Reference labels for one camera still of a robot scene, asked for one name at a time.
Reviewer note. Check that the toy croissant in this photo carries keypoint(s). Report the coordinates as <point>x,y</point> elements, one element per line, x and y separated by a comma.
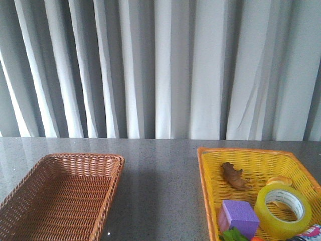
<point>280,180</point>

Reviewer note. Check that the brown wicker basket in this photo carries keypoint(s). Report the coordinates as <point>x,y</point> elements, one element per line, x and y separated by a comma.
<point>65,196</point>

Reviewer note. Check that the grey pleated curtain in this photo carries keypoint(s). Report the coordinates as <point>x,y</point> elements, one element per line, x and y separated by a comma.
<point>207,70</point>

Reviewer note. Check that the purple foam cube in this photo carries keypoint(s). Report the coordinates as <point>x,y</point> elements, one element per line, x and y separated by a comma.
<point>239,214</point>

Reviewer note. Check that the orange toy carrot green leaves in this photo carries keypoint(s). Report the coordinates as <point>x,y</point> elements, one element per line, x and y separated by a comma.
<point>234,234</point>

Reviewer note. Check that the yellow packing tape roll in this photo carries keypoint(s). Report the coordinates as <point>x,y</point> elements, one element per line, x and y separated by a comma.
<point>297,203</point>

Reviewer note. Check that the brown toy animal figurine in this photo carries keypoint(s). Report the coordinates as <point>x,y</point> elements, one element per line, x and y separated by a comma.
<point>233,177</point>

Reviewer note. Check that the yellow wicker basket orange rim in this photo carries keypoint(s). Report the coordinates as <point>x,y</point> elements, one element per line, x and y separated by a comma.
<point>258,166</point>

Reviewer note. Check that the small labelled jar dark lid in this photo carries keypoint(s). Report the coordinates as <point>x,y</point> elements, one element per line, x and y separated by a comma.
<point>311,234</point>

